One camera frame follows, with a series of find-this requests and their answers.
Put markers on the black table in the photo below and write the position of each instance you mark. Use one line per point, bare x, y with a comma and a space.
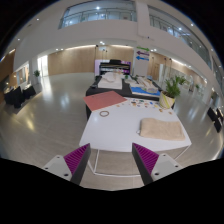
125, 91

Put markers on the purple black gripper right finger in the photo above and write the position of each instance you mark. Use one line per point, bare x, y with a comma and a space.
153, 166

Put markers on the black chairs right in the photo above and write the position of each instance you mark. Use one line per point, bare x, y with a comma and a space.
216, 117

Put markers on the white architectural model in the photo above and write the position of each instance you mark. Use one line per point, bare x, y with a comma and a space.
110, 80

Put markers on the background potted plant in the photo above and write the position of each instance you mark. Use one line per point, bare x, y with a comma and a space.
37, 76

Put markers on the white table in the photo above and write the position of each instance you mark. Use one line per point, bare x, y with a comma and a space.
117, 127

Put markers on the pink mat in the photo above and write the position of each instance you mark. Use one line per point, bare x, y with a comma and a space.
103, 100

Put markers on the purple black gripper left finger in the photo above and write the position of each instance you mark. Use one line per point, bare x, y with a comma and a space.
70, 167

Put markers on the beige folded towel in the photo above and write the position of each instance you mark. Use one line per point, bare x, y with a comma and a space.
163, 130

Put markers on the potted green plant yellow pot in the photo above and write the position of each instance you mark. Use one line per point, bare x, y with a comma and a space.
167, 97

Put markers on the black piano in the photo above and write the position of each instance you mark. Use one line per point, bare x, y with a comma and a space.
108, 66

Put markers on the black chairs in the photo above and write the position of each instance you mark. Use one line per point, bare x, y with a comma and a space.
17, 97
216, 117

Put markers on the black chairs left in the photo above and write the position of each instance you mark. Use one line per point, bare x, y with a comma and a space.
17, 97

